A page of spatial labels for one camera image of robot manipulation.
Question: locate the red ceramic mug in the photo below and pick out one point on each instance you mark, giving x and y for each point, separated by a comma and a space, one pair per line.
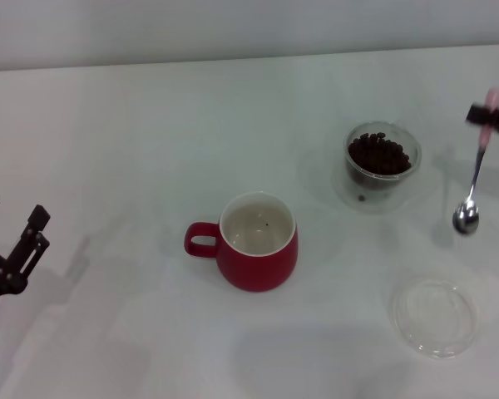
253, 274

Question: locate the coffee bean heap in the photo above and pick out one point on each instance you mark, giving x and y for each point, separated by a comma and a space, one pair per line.
378, 156

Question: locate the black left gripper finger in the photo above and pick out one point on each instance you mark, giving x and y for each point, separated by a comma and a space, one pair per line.
31, 249

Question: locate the double-walled clear glass cup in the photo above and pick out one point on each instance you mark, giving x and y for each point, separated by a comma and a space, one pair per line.
416, 145

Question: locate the shallow clear glass dish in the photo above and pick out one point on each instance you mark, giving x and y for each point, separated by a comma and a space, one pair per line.
434, 320

